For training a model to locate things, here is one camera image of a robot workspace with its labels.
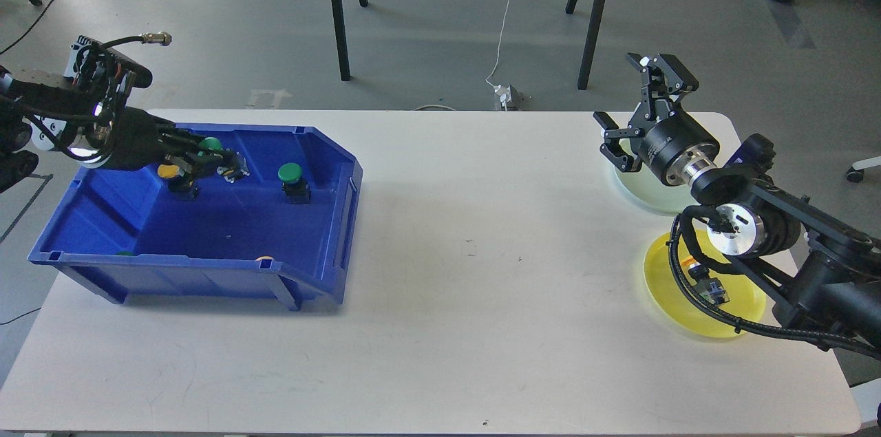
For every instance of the light green plate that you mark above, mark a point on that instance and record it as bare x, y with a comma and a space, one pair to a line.
644, 189

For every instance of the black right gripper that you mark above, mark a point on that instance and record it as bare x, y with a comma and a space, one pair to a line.
665, 80

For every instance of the white power adapter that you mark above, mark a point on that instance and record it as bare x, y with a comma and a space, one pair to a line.
507, 98

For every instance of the yellow push button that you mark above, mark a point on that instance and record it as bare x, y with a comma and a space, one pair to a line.
180, 180
709, 288

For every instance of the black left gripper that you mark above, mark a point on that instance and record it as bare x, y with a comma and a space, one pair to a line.
135, 140

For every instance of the yellow plate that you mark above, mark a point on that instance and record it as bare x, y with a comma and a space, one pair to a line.
745, 298

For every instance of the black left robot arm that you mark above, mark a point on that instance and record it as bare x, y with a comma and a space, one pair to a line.
83, 114

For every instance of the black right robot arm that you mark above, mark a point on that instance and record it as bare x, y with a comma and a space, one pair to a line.
822, 274

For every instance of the green push button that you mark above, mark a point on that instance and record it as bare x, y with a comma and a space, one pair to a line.
294, 184
214, 159

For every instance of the blue plastic bin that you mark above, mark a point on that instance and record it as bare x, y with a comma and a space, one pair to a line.
208, 246

